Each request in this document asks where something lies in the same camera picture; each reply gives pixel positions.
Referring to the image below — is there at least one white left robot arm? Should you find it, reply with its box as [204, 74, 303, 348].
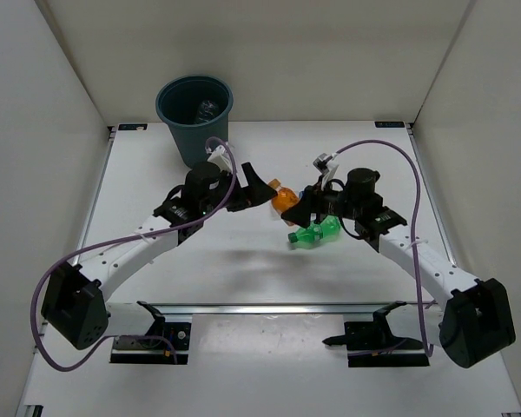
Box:
[41, 162, 276, 350]

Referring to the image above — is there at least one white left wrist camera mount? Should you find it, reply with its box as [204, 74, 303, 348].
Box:
[208, 145, 234, 174]

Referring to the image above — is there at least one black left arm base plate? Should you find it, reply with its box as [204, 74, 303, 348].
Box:
[109, 315, 192, 366]

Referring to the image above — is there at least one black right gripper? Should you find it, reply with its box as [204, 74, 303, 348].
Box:
[283, 175, 362, 228]

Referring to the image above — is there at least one dark teal plastic bin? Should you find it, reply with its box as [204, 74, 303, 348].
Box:
[155, 75, 234, 168]

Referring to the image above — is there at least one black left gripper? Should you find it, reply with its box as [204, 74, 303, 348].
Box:
[201, 162, 276, 215]

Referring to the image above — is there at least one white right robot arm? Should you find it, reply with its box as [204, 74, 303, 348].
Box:
[281, 168, 516, 368]

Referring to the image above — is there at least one green plastic soda bottle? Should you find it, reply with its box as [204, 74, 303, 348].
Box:
[287, 216, 341, 249]

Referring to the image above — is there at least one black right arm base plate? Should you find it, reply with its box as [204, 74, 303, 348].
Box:
[322, 301, 430, 368]

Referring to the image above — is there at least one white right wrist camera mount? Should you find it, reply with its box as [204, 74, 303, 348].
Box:
[313, 153, 339, 190]

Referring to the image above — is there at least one aluminium front table rail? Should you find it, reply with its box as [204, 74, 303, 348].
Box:
[147, 303, 444, 316]

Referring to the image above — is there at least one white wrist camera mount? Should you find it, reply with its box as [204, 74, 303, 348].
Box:
[208, 145, 234, 174]
[313, 153, 339, 190]

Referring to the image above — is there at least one clear bottle green label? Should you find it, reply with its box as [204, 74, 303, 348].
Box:
[194, 99, 221, 124]

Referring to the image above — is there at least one orange plastic drink bottle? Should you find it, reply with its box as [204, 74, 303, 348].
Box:
[268, 179, 300, 215]

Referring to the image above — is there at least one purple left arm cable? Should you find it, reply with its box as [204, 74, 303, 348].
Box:
[29, 136, 238, 373]

